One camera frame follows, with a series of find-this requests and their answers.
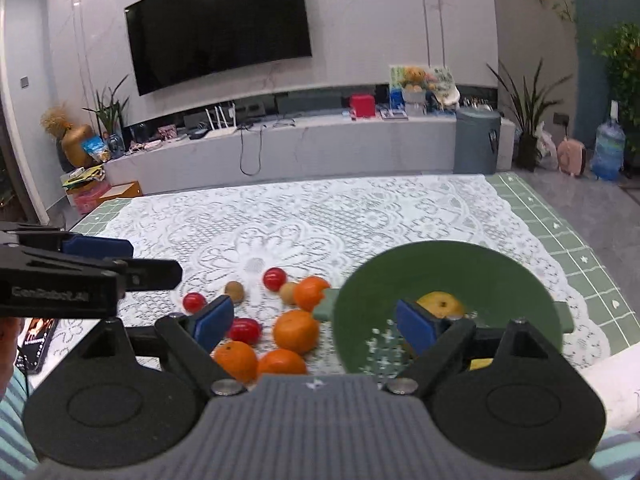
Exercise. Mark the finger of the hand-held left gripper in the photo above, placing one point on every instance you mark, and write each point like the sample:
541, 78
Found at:
152, 275
97, 248

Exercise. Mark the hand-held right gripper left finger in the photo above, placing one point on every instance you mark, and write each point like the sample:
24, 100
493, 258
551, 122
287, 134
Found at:
212, 322

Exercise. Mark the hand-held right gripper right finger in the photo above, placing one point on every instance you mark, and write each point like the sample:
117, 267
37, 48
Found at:
415, 327

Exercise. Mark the red tomato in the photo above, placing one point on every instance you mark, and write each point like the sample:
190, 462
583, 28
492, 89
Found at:
246, 331
194, 302
275, 278

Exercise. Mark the yellow pear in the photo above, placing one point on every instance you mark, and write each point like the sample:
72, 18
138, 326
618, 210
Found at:
442, 302
481, 364

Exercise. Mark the orange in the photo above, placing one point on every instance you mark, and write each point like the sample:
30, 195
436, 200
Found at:
281, 362
310, 292
236, 361
296, 331

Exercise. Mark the green bowl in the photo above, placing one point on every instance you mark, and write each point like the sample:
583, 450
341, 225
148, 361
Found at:
450, 270

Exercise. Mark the person's left forearm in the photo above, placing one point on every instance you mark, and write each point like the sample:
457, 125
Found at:
7, 355

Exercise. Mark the pink box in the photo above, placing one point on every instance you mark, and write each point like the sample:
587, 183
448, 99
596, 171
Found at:
90, 199

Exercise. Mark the black smartphone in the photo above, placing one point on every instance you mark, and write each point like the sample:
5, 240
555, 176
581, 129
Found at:
35, 345

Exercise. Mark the stack of papers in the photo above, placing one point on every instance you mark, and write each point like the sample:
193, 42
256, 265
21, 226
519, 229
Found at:
82, 177

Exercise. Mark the blue snack bag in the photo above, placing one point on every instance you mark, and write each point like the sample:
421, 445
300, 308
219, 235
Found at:
95, 149

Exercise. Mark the gold vase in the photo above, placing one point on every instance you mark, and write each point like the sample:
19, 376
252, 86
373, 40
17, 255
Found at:
76, 145

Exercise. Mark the white lace tablecloth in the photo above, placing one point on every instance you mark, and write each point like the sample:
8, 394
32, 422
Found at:
300, 220

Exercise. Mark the dried wheat bouquet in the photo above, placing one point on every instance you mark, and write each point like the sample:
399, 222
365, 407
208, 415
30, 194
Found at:
55, 120

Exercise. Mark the green plant in glass vase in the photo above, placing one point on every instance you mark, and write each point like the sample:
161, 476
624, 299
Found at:
111, 112

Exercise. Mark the white router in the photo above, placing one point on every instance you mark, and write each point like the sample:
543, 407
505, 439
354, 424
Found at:
220, 130

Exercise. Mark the grey stone media cabinet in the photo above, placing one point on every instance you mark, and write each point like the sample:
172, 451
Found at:
350, 150

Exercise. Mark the grey trash bin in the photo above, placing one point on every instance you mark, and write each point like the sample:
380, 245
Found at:
477, 142

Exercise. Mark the potted plant with long leaves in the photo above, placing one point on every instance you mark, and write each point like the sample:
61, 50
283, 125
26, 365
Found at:
526, 150

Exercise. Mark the red box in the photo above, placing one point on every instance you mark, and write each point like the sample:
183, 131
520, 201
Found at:
362, 106

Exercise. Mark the blue box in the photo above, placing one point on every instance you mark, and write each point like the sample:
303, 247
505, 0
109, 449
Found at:
396, 99

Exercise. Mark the pink bag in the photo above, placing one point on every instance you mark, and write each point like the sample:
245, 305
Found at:
571, 157

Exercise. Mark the black television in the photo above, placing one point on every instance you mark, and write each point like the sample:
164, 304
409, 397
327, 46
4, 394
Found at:
215, 30

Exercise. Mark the plush toy gift basket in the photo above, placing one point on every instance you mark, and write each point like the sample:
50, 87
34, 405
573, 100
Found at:
415, 77

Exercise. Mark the blue water bottle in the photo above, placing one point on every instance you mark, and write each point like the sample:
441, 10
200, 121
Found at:
607, 150

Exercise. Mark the large leafy plant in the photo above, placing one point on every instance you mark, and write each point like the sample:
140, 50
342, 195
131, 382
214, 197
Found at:
625, 60

